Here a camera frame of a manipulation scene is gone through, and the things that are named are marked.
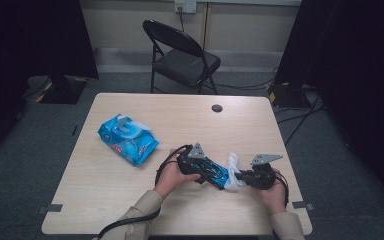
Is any black stand base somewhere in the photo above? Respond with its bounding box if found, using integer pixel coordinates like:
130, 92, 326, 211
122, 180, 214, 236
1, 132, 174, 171
267, 81, 312, 108
34, 75, 88, 105

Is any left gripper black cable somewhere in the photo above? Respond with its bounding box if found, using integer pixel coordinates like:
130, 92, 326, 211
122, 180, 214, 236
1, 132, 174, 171
96, 144, 194, 240

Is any black curtain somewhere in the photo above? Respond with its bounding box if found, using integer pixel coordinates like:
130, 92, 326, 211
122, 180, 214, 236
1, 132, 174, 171
274, 0, 384, 214
0, 0, 100, 164

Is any white wet wipe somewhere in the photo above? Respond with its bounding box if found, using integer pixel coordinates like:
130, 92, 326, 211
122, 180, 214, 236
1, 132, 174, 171
224, 152, 243, 192

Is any person's right hand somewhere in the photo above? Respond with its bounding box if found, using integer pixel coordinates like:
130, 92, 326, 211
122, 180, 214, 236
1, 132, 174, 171
259, 168, 289, 216

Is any blue toy car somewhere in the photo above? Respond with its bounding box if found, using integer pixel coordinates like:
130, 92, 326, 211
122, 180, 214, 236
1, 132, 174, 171
193, 156, 231, 191

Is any black socket cable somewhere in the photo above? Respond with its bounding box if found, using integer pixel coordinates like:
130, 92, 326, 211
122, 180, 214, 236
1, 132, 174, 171
178, 6, 185, 33

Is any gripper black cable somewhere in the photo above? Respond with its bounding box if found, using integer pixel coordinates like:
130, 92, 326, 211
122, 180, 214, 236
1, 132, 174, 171
96, 144, 194, 240
273, 169, 290, 208

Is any black folding chair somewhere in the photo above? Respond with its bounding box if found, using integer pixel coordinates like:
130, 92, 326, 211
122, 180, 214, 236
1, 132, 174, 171
142, 19, 222, 95

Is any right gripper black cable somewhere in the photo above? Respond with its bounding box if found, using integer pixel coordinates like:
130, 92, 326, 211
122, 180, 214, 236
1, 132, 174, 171
273, 169, 290, 208

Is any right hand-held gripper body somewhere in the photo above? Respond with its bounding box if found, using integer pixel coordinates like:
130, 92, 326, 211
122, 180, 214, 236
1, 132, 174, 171
249, 153, 284, 191

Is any person's left hand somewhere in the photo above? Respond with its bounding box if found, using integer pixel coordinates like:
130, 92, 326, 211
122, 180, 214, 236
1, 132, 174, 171
153, 148, 201, 199

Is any black floor cable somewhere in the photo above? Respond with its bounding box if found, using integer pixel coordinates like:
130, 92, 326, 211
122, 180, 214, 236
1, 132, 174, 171
213, 77, 277, 92
274, 93, 326, 148

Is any white wall socket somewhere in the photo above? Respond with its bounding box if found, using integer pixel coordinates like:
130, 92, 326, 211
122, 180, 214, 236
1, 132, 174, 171
174, 0, 198, 14

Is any grey tape strip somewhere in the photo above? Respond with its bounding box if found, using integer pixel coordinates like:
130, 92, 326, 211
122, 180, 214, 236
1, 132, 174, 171
292, 200, 315, 211
36, 203, 64, 215

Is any blue wet wipes pack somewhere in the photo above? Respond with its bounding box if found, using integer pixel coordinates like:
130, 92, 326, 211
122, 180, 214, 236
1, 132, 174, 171
97, 113, 160, 167

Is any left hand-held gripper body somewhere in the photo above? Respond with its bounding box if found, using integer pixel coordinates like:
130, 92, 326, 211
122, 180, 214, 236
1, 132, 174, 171
176, 142, 207, 184

